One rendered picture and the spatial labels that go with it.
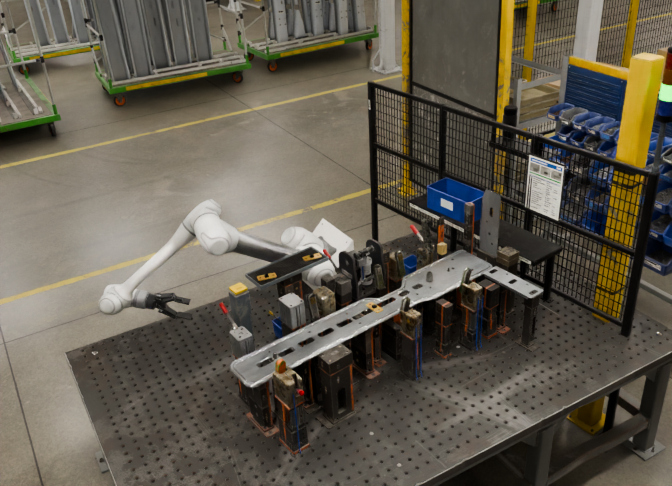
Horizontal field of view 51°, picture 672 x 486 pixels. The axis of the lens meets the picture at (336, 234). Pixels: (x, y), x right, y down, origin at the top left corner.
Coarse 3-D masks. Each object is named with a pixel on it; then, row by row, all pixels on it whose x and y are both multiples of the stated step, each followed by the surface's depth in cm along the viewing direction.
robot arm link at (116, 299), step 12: (180, 228) 337; (180, 240) 337; (168, 252) 337; (144, 264) 333; (156, 264) 334; (132, 276) 329; (144, 276) 330; (120, 288) 327; (132, 288) 328; (108, 300) 322; (120, 300) 326; (108, 312) 323
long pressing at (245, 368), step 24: (432, 264) 346; (456, 264) 346; (480, 264) 344; (408, 288) 329; (432, 288) 328; (336, 312) 315; (360, 312) 315; (384, 312) 314; (288, 336) 302; (312, 336) 301; (336, 336) 300; (240, 360) 289; (264, 360) 289; (288, 360) 288
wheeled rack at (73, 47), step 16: (0, 0) 1087; (16, 0) 1098; (64, 0) 1126; (0, 16) 1095; (16, 48) 1091; (32, 48) 1080; (48, 48) 1089; (64, 48) 1079; (80, 48) 1081; (96, 48) 1091
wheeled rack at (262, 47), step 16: (240, 32) 1049; (352, 32) 1074; (368, 32) 1072; (256, 48) 1018; (272, 48) 1017; (288, 48) 1012; (304, 48) 1013; (320, 48) 1027; (368, 48) 1082; (272, 64) 1005
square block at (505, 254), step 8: (504, 248) 345; (512, 248) 344; (504, 256) 341; (512, 256) 340; (504, 264) 342; (512, 264) 342; (512, 272) 345; (512, 280) 348; (512, 296) 353; (512, 304) 356; (512, 312) 358
